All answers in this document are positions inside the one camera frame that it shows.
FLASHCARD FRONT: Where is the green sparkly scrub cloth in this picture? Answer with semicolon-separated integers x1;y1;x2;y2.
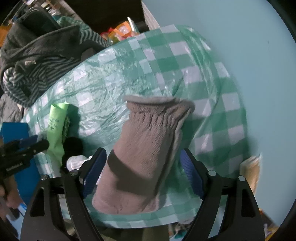
62;116;70;143

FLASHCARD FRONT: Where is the grey fleece sock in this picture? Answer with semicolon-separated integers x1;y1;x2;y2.
92;95;195;215

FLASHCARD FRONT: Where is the person's left hand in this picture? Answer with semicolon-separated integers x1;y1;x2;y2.
1;176;23;209

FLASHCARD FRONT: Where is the blue cardboard box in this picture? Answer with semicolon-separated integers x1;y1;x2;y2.
1;123;40;205

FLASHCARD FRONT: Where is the grey quilted cloth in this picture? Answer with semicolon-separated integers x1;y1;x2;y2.
0;94;22;124

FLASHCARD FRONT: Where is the black sock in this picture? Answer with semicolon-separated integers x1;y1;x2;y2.
60;137;83;175

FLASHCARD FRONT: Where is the yellow printed package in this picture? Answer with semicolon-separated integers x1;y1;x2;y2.
259;208;278;241

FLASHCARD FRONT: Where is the white crumpled cloth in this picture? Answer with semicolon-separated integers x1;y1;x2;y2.
66;155;92;172

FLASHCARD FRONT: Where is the wooden board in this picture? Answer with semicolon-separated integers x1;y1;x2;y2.
239;154;262;194

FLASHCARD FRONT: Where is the grey striped fleece garment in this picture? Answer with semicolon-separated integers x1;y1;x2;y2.
1;16;109;108

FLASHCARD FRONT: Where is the orange snack package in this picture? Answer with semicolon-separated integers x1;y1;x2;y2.
100;17;140;45

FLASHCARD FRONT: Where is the green checkered plastic tablecloth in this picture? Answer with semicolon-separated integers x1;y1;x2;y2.
20;24;251;230

